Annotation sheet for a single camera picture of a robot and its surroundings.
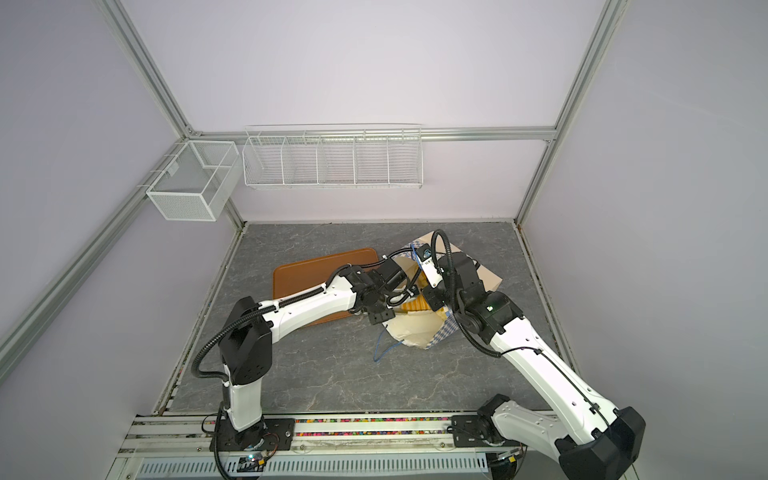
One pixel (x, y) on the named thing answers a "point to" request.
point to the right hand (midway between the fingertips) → (432, 277)
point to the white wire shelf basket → (340, 156)
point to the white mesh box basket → (198, 181)
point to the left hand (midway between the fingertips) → (382, 309)
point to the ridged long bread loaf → (418, 304)
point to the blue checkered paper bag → (423, 328)
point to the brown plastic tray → (292, 278)
